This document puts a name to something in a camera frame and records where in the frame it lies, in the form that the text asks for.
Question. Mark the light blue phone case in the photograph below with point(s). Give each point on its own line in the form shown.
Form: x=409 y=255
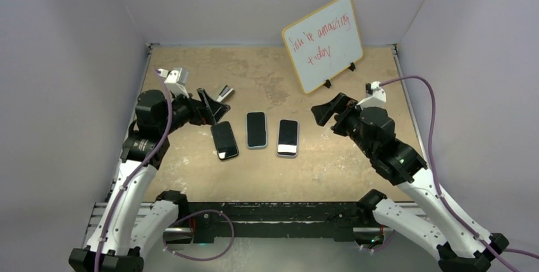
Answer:
x=257 y=147

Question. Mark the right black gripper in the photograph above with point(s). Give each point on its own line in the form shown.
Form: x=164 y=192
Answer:
x=340 y=103

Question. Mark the white green stapler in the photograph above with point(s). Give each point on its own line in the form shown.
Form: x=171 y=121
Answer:
x=225 y=93

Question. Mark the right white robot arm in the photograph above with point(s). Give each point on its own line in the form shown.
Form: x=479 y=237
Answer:
x=449 y=235

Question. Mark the black phone case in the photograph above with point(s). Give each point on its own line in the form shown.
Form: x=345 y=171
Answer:
x=212 y=135

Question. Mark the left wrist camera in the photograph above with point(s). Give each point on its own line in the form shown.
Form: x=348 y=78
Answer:
x=175 y=81

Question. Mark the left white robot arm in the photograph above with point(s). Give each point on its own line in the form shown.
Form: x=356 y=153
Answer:
x=121 y=241

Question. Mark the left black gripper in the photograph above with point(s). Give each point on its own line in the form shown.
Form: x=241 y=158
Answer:
x=201 y=115

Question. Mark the lavender phone case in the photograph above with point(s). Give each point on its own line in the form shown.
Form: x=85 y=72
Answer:
x=287 y=155

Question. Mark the white board with yellow frame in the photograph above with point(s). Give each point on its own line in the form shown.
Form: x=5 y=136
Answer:
x=323 y=44

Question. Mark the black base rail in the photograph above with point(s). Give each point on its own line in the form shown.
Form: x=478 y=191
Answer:
x=339 y=221

